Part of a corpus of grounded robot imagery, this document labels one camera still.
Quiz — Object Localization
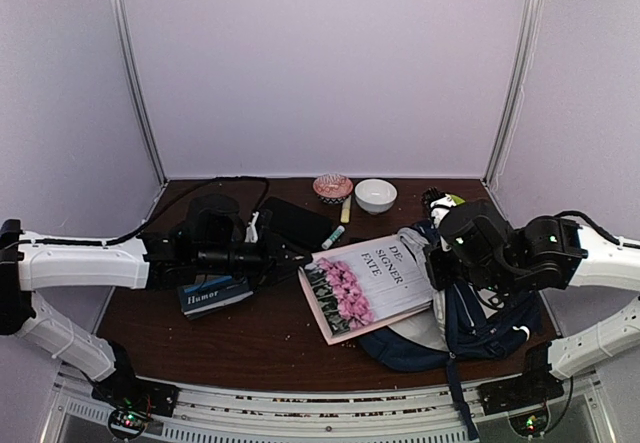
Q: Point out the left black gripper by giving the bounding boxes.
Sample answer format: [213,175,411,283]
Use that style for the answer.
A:
[196,226,314,291]

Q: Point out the white book pink flowers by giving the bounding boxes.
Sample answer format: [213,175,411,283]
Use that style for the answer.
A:
[298,228,434,345]

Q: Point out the navy blue student backpack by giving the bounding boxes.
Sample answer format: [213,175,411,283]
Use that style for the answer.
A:
[357,220,542,439]

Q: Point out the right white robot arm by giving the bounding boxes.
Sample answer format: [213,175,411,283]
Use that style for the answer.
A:
[427,195,639,405]

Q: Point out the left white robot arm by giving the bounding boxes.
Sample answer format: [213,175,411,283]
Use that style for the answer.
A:
[1,193,311,407]

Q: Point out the black rectangular case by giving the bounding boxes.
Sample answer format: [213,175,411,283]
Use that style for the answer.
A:
[260,197,334,251]

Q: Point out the white green glue stick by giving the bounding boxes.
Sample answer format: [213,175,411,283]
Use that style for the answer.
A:
[321,225,346,250]

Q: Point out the green plate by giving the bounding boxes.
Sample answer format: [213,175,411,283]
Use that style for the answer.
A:
[449,194,465,205]

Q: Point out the yellow highlighter marker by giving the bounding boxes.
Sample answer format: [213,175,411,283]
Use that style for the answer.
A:
[340,197,352,224]

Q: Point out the red patterned small bowl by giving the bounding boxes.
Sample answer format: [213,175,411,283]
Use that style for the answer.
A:
[312,173,354,205]

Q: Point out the dark blue Humor book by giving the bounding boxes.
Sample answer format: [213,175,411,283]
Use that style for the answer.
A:
[177,276,254,320]

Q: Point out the white ceramic bowl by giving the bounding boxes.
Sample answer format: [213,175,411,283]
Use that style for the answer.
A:
[354,178,398,215]

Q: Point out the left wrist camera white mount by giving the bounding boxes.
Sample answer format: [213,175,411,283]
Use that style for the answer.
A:
[244,210,272,243]

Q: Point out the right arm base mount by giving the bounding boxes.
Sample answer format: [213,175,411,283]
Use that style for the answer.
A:
[477,371,569,439]

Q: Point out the front aluminium rail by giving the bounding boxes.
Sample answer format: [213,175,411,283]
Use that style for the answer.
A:
[47,357,616,443]

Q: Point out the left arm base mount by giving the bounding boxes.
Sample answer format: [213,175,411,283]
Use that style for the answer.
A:
[89,379,179,441]

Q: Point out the right aluminium frame post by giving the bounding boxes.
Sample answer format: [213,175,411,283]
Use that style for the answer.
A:
[484,0,543,192]

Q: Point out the aluminium frame post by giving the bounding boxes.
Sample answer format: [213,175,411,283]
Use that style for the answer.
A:
[484,0,543,192]
[110,0,167,185]

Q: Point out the left aluminium frame post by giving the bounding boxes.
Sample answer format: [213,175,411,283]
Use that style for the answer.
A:
[110,0,167,185]

